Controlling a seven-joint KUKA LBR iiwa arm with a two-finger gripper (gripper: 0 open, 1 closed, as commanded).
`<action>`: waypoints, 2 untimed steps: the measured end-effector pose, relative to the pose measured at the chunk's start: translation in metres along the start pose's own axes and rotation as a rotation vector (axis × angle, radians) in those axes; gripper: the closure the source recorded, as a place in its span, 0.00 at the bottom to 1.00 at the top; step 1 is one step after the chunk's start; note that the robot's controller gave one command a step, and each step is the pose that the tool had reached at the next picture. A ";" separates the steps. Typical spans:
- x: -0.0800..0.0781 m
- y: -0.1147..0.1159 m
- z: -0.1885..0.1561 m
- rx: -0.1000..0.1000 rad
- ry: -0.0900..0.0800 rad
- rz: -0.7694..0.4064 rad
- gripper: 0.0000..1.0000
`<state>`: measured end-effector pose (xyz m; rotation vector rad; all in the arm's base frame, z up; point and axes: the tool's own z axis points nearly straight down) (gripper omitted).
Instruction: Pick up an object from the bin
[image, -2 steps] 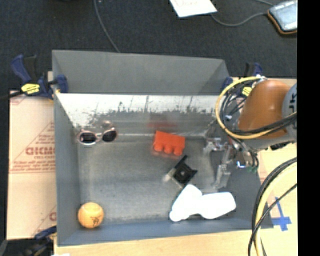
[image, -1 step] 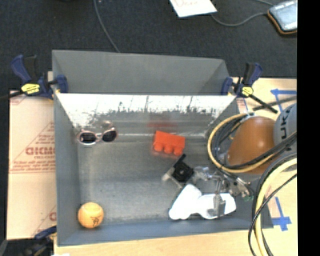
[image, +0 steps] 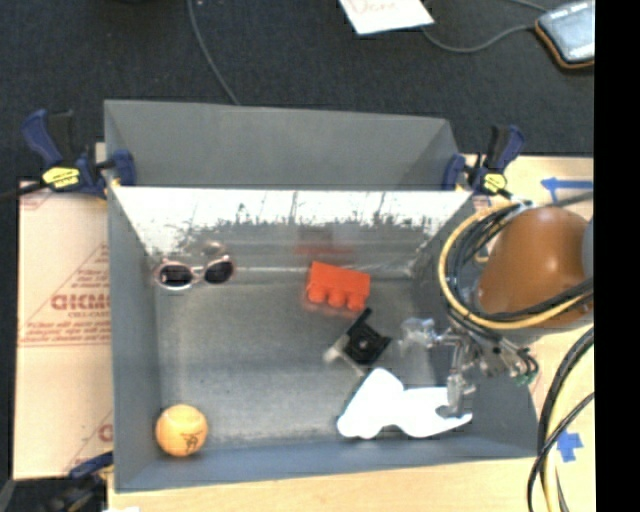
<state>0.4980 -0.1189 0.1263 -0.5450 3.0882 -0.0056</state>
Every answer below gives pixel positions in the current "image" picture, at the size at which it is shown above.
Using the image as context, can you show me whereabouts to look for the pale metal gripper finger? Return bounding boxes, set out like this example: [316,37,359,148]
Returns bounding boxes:
[436,368,477,420]
[398,317,450,357]

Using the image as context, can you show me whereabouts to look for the black and silver small tool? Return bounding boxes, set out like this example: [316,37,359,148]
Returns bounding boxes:
[323,306,393,377]

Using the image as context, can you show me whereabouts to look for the white cloth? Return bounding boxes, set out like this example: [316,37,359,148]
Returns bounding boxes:
[335,366,474,442]

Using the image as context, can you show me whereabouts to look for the orange toy building brick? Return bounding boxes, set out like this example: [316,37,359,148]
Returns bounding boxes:
[304,260,373,313]

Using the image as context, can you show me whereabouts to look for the grey metal bin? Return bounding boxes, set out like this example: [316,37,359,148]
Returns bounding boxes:
[103,98,544,494]

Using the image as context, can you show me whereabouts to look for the orange ball with black print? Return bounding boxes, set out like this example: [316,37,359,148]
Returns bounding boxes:
[154,403,210,458]

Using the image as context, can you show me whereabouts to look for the brown cardboard board red print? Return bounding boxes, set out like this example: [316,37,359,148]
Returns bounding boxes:
[12,181,116,481]

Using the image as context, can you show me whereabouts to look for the pink frame sunglasses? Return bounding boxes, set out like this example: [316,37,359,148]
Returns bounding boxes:
[151,241,237,293]

